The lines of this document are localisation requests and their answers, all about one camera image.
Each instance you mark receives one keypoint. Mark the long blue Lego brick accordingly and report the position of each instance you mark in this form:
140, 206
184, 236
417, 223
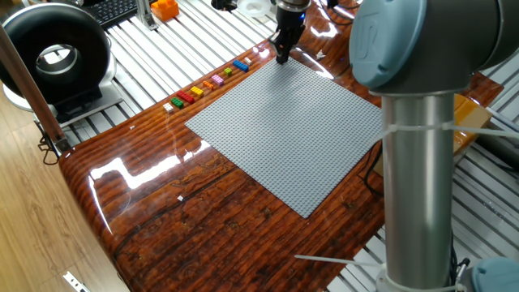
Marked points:
240, 66

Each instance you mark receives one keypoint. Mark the thin orange Lego brick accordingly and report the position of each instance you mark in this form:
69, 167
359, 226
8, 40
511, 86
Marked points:
208, 85

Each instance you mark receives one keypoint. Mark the taped cardboard box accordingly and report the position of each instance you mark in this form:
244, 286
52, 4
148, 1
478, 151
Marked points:
470, 121

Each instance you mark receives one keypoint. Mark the brown slanted post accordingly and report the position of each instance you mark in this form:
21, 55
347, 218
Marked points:
28, 83

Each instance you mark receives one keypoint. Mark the pink Lego brick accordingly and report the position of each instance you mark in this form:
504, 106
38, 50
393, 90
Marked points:
217, 80

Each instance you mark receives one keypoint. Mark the green Lego brick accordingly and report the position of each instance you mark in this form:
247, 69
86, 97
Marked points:
177, 103

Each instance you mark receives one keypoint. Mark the black round object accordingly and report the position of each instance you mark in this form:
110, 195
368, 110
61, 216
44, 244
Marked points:
223, 4

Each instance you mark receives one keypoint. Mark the orange Duplo brick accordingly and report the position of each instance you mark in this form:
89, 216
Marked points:
164, 10

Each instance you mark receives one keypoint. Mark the narrow white Lego brick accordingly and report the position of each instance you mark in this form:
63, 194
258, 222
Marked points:
248, 61

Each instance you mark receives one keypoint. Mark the white zip tie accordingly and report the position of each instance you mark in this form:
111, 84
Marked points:
478, 130
336, 260

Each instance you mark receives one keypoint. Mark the crumpled white paper scrap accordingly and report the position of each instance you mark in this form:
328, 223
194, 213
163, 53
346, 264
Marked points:
320, 54

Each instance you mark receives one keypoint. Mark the yellow Lego brick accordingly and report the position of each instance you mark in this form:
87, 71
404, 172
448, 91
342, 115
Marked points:
197, 91

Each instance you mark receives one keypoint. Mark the white tape roll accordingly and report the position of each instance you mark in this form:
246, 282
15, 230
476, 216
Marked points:
242, 9

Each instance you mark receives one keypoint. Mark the metal floor bracket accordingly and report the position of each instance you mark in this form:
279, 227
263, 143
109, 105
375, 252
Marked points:
75, 282

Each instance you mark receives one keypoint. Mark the small lime Lego brick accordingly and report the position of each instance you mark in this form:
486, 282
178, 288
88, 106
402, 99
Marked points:
228, 71

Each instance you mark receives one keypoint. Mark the wide white Lego brick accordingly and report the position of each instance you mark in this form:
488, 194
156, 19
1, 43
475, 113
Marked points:
168, 108

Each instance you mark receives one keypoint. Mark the black computer keyboard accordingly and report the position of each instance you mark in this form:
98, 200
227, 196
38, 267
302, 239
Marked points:
113, 10

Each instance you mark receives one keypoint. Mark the aluminium profile post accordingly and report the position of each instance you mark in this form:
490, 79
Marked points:
144, 14

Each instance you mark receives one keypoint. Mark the long red Lego brick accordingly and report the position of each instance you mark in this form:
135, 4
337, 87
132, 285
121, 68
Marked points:
185, 97

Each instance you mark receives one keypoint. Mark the grey Lego baseplate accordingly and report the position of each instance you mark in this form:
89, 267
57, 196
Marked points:
284, 134

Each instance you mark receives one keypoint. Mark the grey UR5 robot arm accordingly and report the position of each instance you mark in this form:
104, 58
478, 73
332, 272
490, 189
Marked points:
417, 182

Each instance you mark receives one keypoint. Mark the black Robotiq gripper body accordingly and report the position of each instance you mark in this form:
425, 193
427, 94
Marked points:
290, 22

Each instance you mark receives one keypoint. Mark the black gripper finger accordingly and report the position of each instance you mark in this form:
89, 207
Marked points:
281, 48
292, 42

